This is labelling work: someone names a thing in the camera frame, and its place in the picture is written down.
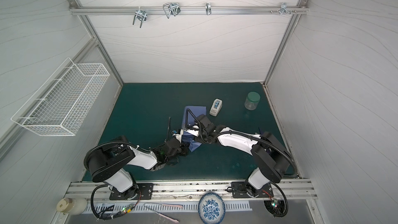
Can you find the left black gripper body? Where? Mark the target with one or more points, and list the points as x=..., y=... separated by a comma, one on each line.
x=181, y=151

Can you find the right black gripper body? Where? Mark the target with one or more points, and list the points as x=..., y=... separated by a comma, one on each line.
x=197, y=123

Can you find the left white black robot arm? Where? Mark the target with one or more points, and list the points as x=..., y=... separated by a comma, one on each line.
x=106, y=162

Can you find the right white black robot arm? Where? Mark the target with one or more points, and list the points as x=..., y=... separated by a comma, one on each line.
x=271, y=157

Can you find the green table mat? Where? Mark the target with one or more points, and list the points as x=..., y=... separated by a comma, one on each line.
x=144, y=112

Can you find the green lid clear jar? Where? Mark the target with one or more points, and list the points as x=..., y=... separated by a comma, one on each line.
x=252, y=100

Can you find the blue white patterned plate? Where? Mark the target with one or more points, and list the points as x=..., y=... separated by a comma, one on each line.
x=211, y=208

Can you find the black round fan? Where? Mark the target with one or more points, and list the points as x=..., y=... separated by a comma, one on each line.
x=277, y=208

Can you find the white round container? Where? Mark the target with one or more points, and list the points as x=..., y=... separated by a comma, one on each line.
x=72, y=206

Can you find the middle metal hook clamp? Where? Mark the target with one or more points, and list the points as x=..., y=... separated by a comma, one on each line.
x=171, y=9

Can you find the metal hook clamp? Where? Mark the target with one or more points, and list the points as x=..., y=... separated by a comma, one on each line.
x=140, y=16
x=171, y=9

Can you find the left metal hook clamp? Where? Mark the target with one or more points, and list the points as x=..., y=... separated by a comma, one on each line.
x=140, y=16

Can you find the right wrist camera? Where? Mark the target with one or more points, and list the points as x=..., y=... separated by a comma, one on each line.
x=193, y=132

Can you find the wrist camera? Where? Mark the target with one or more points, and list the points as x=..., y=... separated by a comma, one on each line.
x=178, y=135
x=193, y=132

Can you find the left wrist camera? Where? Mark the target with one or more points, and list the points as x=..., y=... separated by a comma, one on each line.
x=178, y=135

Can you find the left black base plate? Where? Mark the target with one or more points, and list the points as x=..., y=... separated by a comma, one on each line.
x=141, y=191

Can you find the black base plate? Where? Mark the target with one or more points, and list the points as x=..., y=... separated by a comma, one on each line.
x=141, y=191
x=242, y=189

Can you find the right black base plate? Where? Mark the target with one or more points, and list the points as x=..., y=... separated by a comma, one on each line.
x=242, y=189

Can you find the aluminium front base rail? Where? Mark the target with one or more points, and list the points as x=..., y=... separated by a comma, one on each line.
x=192, y=190

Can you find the white wire basket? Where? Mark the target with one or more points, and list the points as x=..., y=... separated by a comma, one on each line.
x=60, y=106

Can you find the small metal ring clamp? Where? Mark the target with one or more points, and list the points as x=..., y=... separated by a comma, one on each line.
x=208, y=9

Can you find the right metal bracket clamp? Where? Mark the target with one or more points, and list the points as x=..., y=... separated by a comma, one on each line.
x=283, y=10

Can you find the aluminium top cross rail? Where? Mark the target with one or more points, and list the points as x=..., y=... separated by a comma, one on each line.
x=185, y=10

